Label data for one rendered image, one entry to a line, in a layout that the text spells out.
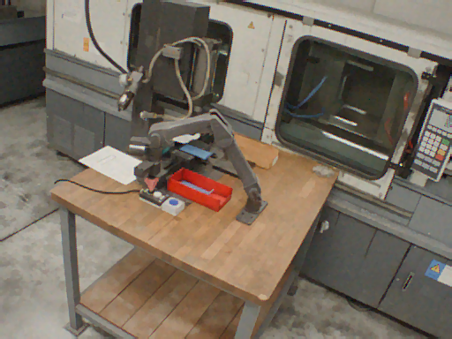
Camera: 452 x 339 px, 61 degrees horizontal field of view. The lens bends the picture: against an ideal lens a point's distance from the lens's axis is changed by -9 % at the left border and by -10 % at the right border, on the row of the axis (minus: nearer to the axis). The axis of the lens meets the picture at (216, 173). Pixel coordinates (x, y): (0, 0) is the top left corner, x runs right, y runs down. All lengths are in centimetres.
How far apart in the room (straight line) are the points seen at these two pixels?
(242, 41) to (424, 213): 139
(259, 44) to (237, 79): 25
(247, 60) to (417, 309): 181
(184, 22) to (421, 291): 198
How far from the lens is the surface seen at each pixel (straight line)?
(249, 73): 244
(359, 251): 257
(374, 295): 273
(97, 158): 201
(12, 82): 490
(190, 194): 175
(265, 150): 221
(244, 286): 142
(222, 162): 205
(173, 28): 181
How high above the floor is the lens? 189
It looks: 30 degrees down
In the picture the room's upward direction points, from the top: 10 degrees clockwise
